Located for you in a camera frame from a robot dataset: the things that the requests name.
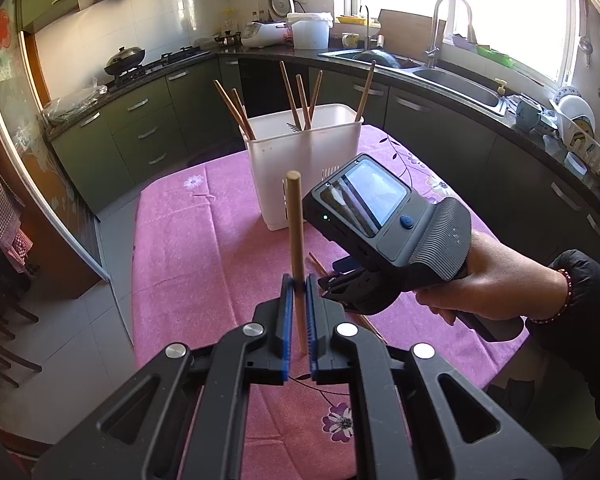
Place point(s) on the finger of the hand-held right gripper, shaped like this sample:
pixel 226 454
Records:
pixel 345 266
pixel 337 287

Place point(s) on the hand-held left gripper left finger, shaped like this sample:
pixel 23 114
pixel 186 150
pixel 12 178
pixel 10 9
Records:
pixel 286 332

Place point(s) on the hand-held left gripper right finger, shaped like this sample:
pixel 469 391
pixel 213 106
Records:
pixel 313 332

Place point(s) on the light wooden chopstick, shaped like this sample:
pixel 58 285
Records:
pixel 295 235
pixel 366 87

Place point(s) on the white plastic utensil holder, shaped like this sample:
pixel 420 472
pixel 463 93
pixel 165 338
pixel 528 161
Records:
pixel 300 175

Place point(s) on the person's right forearm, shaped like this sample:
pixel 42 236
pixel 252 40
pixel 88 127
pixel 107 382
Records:
pixel 590 320

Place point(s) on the person's right hand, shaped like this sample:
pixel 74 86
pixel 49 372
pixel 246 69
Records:
pixel 500 285

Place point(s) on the pink floral tablecloth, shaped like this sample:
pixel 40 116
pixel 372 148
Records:
pixel 205 260

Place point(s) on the steel double sink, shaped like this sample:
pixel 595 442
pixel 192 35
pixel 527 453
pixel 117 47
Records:
pixel 460 85

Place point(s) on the black pan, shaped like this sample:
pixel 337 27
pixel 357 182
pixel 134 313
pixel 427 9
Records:
pixel 377 57

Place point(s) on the grey green cup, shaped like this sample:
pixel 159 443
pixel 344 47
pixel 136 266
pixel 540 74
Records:
pixel 527 116

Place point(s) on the yellow mug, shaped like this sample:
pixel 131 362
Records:
pixel 349 40

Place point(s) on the tall steel faucet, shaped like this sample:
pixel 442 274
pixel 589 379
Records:
pixel 432 45

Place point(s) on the dark kitchen countertop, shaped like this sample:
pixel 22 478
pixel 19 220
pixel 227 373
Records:
pixel 300 53

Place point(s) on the wooden cutting board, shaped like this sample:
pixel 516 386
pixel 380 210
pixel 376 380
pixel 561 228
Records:
pixel 405 30

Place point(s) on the thin dark faucet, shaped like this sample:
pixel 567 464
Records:
pixel 366 27

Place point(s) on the green tray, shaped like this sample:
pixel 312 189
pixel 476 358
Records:
pixel 495 56

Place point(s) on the yellow tray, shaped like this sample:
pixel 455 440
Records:
pixel 355 21

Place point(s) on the white lidded bucket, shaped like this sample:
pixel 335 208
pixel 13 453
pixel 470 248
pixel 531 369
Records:
pixel 307 32

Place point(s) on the dish rack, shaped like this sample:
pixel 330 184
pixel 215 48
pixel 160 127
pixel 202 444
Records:
pixel 587 150

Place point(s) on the white rice cooker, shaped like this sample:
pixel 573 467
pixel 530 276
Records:
pixel 262 35

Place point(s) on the white plate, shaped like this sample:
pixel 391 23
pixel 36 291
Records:
pixel 577 110

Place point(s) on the small black pot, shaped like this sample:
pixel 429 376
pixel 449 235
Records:
pixel 228 38

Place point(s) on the green lower kitchen cabinets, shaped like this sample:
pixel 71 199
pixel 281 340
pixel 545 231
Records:
pixel 130 135

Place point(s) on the black gas stove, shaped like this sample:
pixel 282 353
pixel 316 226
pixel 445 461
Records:
pixel 175 60

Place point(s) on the hanging metal ladle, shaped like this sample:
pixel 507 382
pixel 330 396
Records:
pixel 586 45

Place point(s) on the dark wooden chair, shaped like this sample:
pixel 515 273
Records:
pixel 5 340

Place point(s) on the black wok with lid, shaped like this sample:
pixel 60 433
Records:
pixel 125 60

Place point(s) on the sliding glass door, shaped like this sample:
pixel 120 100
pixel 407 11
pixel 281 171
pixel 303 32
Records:
pixel 35 160

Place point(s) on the clear plastic bag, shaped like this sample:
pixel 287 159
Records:
pixel 75 105

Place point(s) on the checkered apron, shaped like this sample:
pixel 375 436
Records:
pixel 0 210

